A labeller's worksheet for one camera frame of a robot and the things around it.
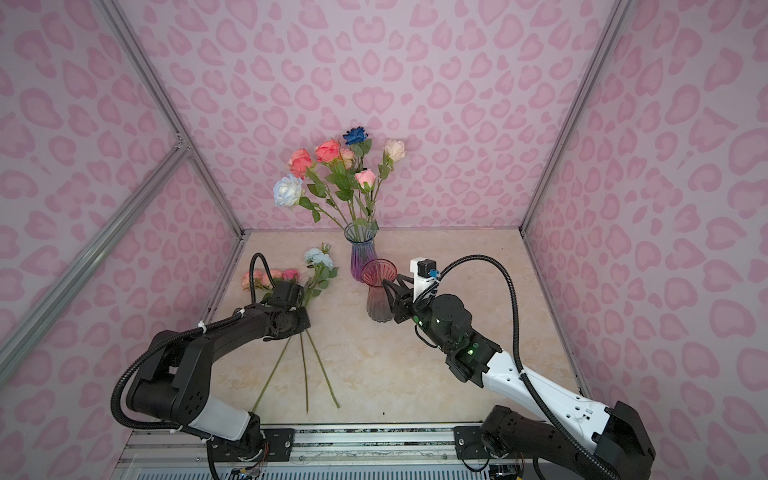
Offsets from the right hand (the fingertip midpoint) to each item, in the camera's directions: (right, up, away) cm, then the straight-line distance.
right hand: (388, 279), depth 68 cm
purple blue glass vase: (-10, +8, +36) cm, 38 cm away
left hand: (-27, -14, +25) cm, 40 cm away
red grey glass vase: (-3, -11, +24) cm, 26 cm away
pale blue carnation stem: (-24, +3, +35) cm, 43 cm away
